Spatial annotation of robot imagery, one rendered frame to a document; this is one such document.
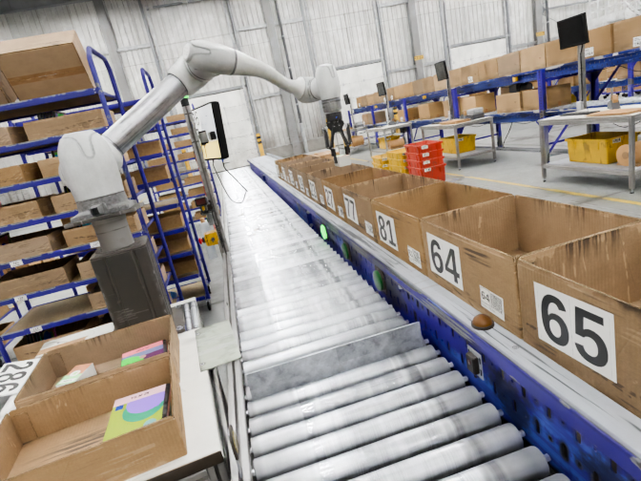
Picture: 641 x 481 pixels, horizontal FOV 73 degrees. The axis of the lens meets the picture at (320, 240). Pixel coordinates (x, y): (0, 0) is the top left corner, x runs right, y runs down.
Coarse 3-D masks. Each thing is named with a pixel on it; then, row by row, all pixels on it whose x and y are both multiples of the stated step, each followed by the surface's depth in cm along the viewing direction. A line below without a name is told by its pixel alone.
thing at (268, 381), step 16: (368, 336) 110; (384, 336) 111; (400, 336) 112; (416, 336) 113; (320, 352) 108; (336, 352) 109; (352, 352) 110; (368, 352) 111; (384, 352) 112; (400, 352) 113; (272, 368) 106; (288, 368) 107; (304, 368) 108; (320, 368) 109; (336, 368) 110; (352, 368) 111; (256, 384) 106; (272, 384) 107; (288, 384) 108; (304, 384) 109
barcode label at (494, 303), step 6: (480, 288) 93; (486, 294) 91; (492, 294) 89; (486, 300) 92; (492, 300) 89; (498, 300) 87; (486, 306) 92; (492, 306) 90; (498, 306) 88; (492, 312) 91; (498, 312) 88; (504, 318) 87
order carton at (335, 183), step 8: (368, 168) 232; (376, 168) 226; (336, 176) 229; (344, 176) 230; (352, 176) 231; (360, 176) 232; (368, 176) 233; (376, 176) 229; (384, 176) 216; (328, 184) 212; (336, 184) 230; (344, 184) 231; (336, 192) 200; (336, 200) 205; (328, 208) 227; (336, 208) 209; (344, 208) 193; (336, 216) 214; (344, 216) 196
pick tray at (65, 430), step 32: (96, 384) 108; (128, 384) 111; (160, 384) 114; (32, 416) 104; (64, 416) 107; (96, 416) 110; (0, 448) 95; (32, 448) 102; (64, 448) 100; (96, 448) 84; (128, 448) 86; (160, 448) 88; (0, 480) 91; (32, 480) 81; (64, 480) 83; (96, 480) 85
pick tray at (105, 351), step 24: (96, 336) 136; (120, 336) 138; (144, 336) 140; (168, 336) 143; (48, 360) 132; (72, 360) 135; (96, 360) 137; (120, 360) 137; (144, 360) 114; (24, 384) 115; (48, 384) 128; (72, 384) 110
